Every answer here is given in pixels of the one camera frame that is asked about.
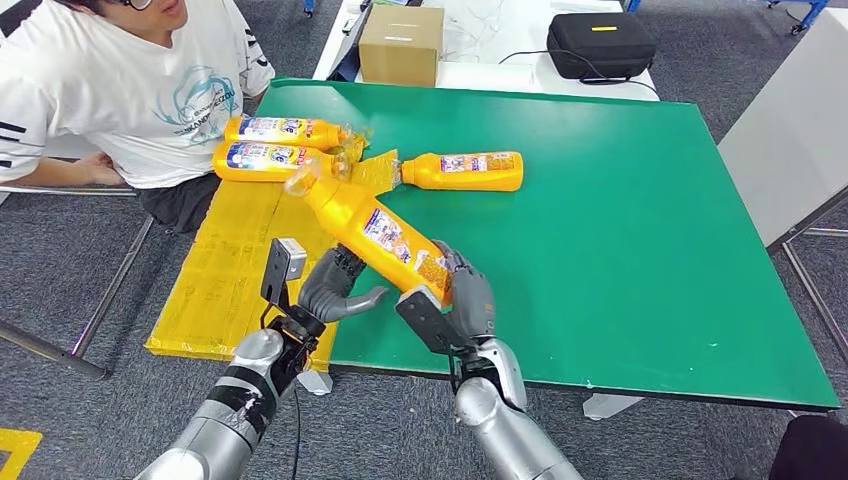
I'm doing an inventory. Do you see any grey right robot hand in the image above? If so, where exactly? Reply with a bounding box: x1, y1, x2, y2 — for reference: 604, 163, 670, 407
433, 239, 497, 346

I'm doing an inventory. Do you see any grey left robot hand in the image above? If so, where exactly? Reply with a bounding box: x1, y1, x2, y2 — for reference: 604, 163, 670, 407
296, 243, 391, 325

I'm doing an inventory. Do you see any person's right hand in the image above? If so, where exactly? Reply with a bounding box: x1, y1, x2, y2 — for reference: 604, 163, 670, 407
72, 152, 127, 188

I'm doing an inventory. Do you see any orange detergent bottle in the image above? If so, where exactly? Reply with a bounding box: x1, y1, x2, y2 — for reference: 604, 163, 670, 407
396, 151, 525, 193
211, 140, 352, 183
283, 158, 455, 309
223, 115, 356, 150

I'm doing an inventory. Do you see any person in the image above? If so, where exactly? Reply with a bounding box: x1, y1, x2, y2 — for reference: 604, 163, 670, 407
0, 0, 276, 233

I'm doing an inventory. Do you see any white table foot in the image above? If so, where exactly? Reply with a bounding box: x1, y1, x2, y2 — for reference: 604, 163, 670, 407
582, 394, 643, 421
296, 369, 333, 397

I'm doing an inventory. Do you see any yellow taped cardboard mat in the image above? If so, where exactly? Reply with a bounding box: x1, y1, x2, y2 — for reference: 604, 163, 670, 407
144, 127, 402, 372

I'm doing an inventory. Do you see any steel side table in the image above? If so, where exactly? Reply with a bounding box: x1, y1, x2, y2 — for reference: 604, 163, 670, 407
0, 132, 160, 382

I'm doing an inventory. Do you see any black zip case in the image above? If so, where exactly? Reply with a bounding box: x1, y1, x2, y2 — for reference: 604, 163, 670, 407
0, 0, 42, 38

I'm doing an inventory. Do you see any brown cardboard box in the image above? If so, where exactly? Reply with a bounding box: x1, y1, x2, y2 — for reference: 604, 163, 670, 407
358, 4, 444, 87

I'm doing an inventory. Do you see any white background table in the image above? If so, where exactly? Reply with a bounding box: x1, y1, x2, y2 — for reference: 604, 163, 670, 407
311, 0, 662, 102

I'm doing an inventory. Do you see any yellow floor tape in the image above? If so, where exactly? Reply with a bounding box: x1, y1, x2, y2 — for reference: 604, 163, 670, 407
0, 428, 43, 480

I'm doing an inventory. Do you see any black object on floor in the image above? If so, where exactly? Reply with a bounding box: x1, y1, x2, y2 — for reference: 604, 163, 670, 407
768, 413, 848, 480

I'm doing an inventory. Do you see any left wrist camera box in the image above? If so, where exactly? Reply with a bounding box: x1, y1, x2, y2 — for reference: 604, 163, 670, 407
260, 237, 309, 313

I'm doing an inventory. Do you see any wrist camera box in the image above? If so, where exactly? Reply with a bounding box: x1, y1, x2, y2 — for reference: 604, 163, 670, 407
395, 286, 465, 356
260, 237, 309, 313

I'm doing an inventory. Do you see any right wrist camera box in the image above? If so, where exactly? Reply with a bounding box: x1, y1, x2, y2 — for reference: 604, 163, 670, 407
395, 286, 465, 356

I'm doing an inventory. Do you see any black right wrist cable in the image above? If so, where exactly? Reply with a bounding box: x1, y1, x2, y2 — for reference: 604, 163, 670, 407
449, 344, 465, 395

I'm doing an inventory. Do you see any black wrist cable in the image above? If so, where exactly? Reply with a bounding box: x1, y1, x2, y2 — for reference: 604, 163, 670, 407
449, 344, 465, 395
290, 387, 303, 480

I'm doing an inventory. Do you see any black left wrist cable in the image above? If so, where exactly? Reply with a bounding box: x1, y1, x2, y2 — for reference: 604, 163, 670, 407
290, 387, 303, 480

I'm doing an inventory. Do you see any black power cable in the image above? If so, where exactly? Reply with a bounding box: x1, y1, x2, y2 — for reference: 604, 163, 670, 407
498, 48, 660, 94

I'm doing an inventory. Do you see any black case with cable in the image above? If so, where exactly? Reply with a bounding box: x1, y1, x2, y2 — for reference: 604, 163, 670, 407
547, 11, 658, 81

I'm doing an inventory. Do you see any grey table with metal frame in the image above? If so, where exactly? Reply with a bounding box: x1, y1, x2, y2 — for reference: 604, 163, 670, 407
717, 6, 848, 366

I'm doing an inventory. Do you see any blue metal cart frame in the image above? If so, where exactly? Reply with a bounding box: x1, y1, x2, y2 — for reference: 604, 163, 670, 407
768, 0, 829, 34

